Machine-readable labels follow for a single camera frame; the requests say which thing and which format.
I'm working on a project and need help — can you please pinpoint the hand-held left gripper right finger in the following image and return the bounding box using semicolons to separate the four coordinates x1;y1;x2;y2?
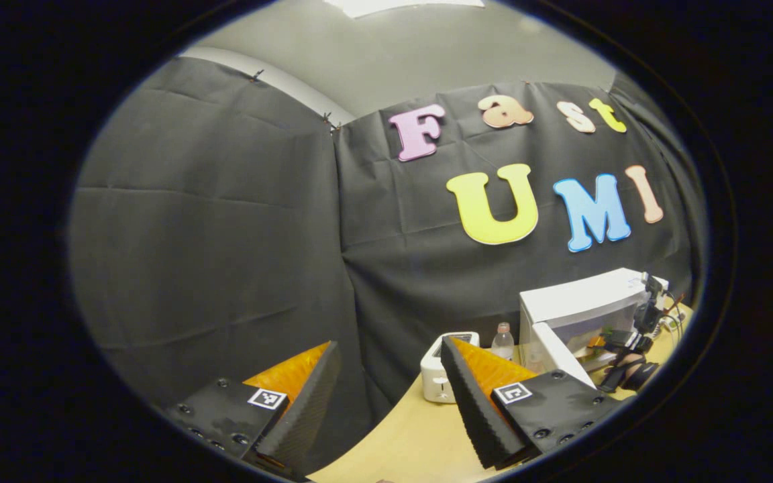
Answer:
440;335;622;470

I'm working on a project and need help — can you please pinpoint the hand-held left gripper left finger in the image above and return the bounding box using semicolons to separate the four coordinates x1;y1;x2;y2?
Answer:
165;341;344;480

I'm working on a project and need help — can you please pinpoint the white microwave oven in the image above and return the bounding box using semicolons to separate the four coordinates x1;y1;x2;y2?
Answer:
519;268;670;390

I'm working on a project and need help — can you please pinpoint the white toaster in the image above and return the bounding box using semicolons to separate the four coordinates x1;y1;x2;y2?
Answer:
420;331;481;404

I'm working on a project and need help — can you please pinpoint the clear plastic bottle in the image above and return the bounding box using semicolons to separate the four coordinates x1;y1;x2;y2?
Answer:
491;322;515;362

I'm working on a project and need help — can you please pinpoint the black backdrop cloth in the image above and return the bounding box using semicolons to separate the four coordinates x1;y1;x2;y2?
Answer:
68;57;708;470

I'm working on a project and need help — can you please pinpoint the large ceiling light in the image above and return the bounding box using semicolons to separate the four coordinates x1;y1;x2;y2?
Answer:
323;0;488;19

